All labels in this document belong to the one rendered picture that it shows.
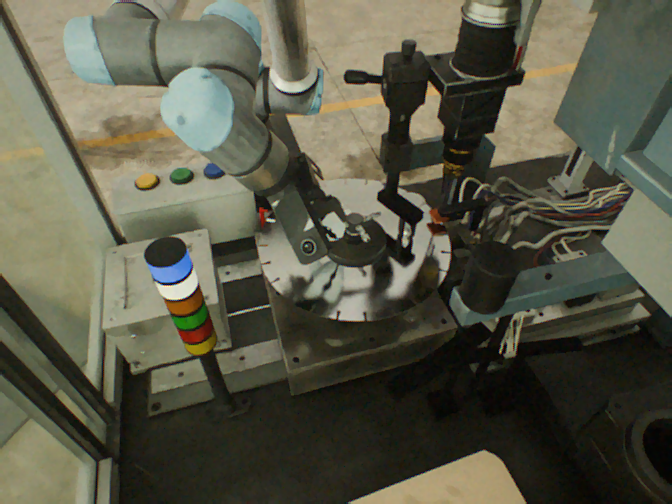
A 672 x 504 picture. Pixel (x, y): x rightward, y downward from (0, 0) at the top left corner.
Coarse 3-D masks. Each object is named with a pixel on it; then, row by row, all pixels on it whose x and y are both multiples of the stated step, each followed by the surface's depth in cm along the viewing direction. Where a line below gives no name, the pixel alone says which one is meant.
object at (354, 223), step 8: (344, 208) 80; (352, 216) 78; (360, 216) 78; (368, 216) 79; (376, 216) 79; (352, 224) 77; (360, 224) 77; (352, 232) 78; (360, 232) 76; (368, 240) 76
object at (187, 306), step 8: (192, 296) 56; (200, 296) 58; (168, 304) 56; (176, 304) 56; (184, 304) 56; (192, 304) 57; (200, 304) 58; (176, 312) 57; (184, 312) 57; (192, 312) 58
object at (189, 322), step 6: (204, 300) 59; (204, 306) 60; (198, 312) 59; (204, 312) 60; (174, 318) 59; (180, 318) 58; (186, 318) 58; (192, 318) 59; (198, 318) 59; (204, 318) 61; (174, 324) 60; (180, 324) 59; (186, 324) 59; (192, 324) 59; (198, 324) 60
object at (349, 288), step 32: (352, 192) 90; (384, 224) 84; (288, 256) 79; (384, 256) 79; (416, 256) 79; (448, 256) 79; (288, 288) 75; (320, 288) 75; (352, 288) 75; (384, 288) 75; (416, 288) 75; (352, 320) 71
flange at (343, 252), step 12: (372, 228) 82; (336, 240) 80; (348, 240) 79; (360, 240) 79; (372, 240) 80; (384, 240) 80; (336, 252) 79; (348, 252) 78; (360, 252) 78; (372, 252) 79
